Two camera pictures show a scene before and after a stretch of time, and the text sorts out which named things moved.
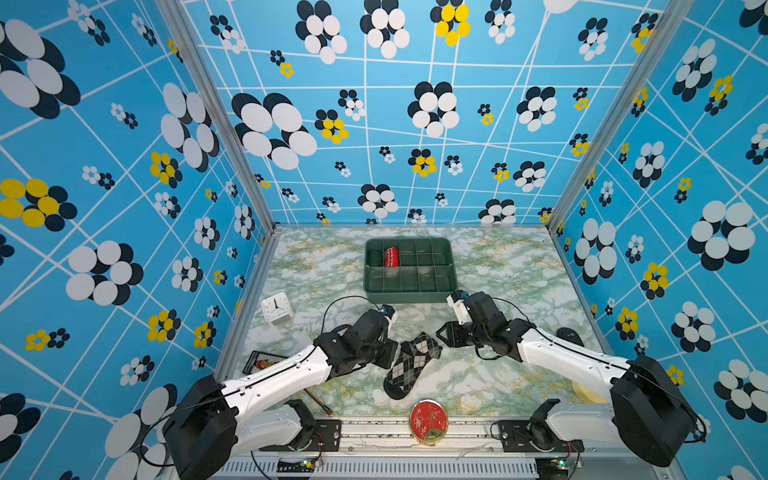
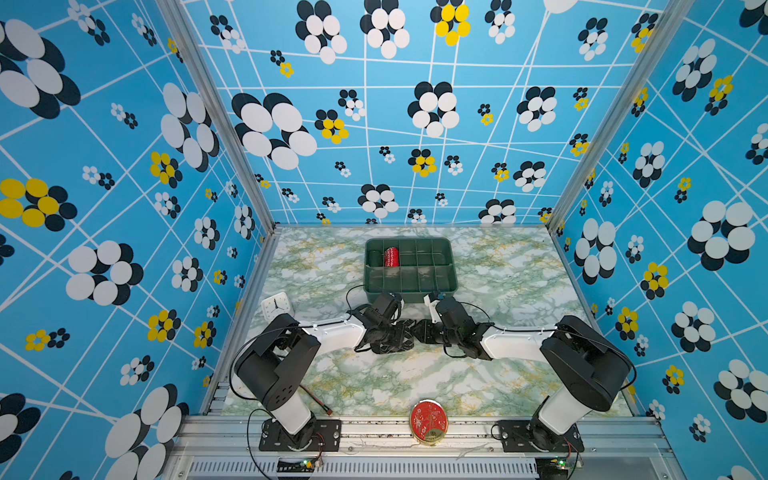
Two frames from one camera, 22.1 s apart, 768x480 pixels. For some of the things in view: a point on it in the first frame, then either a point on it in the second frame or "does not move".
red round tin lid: [429, 421] does not move
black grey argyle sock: [408, 363] → [401, 341]
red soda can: [392, 257] does not move
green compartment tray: [427, 274] does not move
